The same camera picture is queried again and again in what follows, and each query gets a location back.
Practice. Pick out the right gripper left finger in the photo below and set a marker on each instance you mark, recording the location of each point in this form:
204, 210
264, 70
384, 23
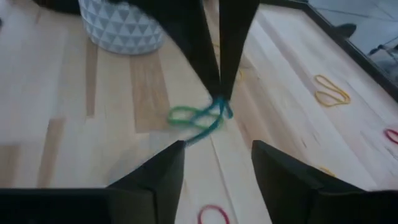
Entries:
164, 174

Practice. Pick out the red rubber band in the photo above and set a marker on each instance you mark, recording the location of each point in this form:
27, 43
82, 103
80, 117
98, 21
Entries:
214, 206
386, 134

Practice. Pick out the succulent in patterned pot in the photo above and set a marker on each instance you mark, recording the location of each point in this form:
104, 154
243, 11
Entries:
121, 28

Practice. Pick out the teal rubber band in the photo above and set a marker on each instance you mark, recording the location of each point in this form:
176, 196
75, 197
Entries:
221, 104

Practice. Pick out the green rubber band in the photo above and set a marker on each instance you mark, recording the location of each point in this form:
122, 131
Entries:
183, 108

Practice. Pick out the yellow rubber band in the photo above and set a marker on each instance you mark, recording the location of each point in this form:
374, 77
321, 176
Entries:
326, 170
334, 89
240, 74

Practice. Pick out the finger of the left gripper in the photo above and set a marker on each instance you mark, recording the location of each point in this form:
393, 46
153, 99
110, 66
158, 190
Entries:
236, 31
186, 31

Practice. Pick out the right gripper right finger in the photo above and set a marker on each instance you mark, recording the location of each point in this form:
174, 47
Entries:
280, 180

